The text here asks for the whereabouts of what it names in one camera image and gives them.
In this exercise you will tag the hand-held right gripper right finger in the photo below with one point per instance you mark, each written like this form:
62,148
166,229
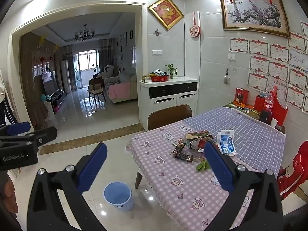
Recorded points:
219,167

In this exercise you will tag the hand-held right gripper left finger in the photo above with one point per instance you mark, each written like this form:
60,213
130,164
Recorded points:
92,168

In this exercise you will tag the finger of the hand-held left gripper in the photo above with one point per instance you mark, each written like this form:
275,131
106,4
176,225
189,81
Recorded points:
19,128
45,134

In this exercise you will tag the blue and white carton box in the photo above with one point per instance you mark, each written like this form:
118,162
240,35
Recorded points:
226,142

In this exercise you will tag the colourful snack packet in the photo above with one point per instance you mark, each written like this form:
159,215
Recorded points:
197,135

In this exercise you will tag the blue plastic bucket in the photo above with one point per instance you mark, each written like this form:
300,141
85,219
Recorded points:
120,202

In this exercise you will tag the person's left forearm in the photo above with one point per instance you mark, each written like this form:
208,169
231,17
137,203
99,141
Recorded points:
9,192

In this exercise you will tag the green leaf scraps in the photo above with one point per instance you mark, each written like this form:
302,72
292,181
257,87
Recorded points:
202,166

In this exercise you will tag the dark hanging jacket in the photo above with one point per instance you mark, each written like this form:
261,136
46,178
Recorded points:
6,105

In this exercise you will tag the red crumpled wrapper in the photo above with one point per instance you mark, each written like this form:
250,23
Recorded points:
203,143

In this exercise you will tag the dark snack wrapper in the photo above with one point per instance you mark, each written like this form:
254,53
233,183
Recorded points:
178,149
184,157

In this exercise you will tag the low television cabinet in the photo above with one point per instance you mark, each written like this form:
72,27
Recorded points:
57,101

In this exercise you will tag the purple checked tablecloth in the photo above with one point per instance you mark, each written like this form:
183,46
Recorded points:
252,134

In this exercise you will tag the wooden table leg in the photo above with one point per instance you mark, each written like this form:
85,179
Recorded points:
138,180

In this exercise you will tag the small red snack wrapper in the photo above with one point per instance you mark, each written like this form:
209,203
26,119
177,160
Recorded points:
178,141

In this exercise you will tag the pink checked tablecloth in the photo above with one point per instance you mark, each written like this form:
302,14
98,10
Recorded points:
173,185

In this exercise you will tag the flat screen television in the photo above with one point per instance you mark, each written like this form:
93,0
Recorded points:
49,84

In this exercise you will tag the white standing air conditioner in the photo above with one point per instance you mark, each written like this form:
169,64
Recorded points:
66,77

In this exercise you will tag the dark wooden living room chair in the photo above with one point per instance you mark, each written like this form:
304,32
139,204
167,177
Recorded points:
96,89

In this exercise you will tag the white paper cup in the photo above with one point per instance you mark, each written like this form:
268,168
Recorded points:
274,123

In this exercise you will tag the brown wooden dining chair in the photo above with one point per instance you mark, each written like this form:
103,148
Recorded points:
168,115

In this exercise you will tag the red jacket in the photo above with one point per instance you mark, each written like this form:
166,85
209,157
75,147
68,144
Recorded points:
292,170

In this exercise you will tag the small red gift bag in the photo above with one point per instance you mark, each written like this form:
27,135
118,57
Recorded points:
241,96

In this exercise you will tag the red box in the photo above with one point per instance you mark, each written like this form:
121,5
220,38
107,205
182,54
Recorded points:
259,103

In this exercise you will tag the cola bottle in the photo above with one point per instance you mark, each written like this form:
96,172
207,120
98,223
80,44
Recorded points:
267,108

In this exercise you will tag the large red gift bag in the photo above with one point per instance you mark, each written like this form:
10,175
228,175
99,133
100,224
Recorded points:
281,110

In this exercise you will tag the white sideboard cabinet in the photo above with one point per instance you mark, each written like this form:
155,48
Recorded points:
166,101

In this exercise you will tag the beige sofa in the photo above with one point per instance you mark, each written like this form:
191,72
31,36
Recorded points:
122,86

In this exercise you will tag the grey window curtains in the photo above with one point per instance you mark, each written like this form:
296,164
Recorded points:
105,55

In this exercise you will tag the black chandelier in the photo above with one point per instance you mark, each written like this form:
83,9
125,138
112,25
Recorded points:
84,35

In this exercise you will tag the small green potted plant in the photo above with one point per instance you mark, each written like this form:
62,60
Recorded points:
171,69

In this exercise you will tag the red round hanging ornament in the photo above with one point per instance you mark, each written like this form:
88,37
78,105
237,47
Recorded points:
194,30

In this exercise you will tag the gold framed blossom painting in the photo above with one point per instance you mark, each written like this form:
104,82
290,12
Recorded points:
255,13

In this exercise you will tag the red diamond framed picture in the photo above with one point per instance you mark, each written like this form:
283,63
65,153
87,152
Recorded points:
166,12

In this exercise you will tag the white wall switch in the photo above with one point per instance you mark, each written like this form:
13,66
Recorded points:
232,56

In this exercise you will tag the wall of award certificates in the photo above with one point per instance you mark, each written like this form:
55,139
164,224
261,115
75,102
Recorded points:
276,67

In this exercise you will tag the white double light switch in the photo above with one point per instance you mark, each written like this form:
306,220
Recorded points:
157,52

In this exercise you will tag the butterfly wall decal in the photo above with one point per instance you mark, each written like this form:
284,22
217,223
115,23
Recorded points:
157,32

